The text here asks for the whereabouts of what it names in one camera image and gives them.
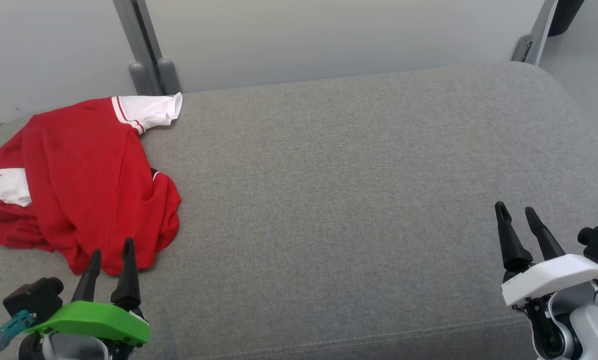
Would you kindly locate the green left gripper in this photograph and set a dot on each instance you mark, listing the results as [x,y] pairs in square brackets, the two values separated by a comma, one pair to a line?
[94,320]

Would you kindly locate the grey fabric sofa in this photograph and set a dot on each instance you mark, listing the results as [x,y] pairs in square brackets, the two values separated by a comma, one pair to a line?
[329,200]

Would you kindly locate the red white sports jersey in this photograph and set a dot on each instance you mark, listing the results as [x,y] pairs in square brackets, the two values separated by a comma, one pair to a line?
[89,150]

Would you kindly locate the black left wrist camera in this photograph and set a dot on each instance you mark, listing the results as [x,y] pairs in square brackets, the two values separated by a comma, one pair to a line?
[31,297]

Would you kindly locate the dark grey trash bin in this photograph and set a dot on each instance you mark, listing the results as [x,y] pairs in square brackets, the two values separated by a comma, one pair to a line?
[564,17]

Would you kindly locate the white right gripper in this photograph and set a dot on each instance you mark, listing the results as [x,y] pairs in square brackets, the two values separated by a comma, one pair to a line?
[559,275]

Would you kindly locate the grey rounded post foot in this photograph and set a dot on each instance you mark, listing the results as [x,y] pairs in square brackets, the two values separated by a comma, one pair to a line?
[139,80]
[170,77]

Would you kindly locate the grey partition post with latch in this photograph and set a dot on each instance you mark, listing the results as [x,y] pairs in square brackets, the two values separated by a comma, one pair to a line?
[136,35]

